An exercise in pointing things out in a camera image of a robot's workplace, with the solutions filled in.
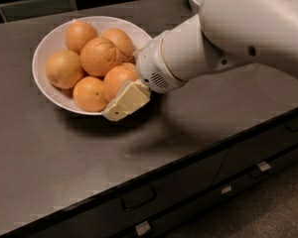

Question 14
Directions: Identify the orange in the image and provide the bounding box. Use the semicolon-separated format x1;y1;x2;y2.
101;28;135;62
80;38;122;77
66;21;98;54
103;62;138;101
45;50;84;89
73;76;108;112

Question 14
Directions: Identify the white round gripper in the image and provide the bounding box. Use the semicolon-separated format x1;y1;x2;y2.
102;38;185;121

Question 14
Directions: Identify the dark right drawer front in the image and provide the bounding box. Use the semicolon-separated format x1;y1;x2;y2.
214;109;298;184

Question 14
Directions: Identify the lower dark drawer front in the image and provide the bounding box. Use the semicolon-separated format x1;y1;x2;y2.
113;160;298;238

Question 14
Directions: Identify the dark left drawer front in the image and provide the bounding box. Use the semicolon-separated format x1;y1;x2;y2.
0;150;227;238

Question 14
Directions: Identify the dark drawer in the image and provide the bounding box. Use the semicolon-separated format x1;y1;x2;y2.
214;109;298;184
113;160;298;238
0;150;227;238

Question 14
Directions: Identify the white bowl with oranges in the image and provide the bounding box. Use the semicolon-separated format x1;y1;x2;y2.
32;16;151;116

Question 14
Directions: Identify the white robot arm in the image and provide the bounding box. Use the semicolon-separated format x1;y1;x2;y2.
102;0;298;121

